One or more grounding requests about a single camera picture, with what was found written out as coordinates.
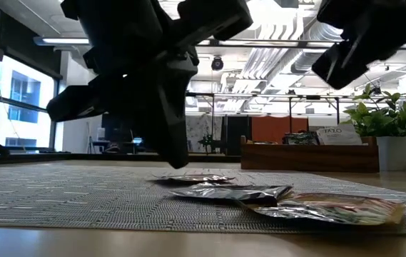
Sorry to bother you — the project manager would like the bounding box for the orange partition panel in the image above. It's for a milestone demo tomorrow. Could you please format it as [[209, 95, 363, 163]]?
[[251, 116, 310, 144]]

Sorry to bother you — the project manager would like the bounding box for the wooden three-compartment tea box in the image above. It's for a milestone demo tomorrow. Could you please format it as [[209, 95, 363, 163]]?
[[240, 134, 380, 174]]

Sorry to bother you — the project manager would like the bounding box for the white patterned curtain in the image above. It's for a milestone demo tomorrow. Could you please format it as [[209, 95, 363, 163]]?
[[188, 114, 223, 153]]

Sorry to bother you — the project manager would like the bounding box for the green plant in white pot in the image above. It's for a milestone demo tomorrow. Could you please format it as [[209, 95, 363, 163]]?
[[343, 84, 406, 172]]

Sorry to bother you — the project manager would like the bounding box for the large office window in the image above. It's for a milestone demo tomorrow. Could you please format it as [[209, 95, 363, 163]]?
[[0, 55, 59, 153]]

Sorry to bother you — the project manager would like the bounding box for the grey woven placemat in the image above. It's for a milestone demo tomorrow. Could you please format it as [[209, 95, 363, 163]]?
[[0, 163, 406, 235]]

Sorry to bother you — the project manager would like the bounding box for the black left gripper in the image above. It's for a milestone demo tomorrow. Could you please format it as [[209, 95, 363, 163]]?
[[46, 0, 254, 169]]

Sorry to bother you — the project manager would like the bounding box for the black background frame stand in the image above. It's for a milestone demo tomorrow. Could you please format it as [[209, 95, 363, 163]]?
[[184, 91, 342, 155]]

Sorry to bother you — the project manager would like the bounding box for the black round ceiling spotlight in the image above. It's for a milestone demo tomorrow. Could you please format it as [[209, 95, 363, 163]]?
[[210, 56, 225, 71]]

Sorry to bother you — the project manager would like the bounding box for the mango tea packet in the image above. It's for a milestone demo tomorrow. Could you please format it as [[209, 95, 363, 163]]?
[[151, 173, 235, 185], [248, 192, 406, 226]]

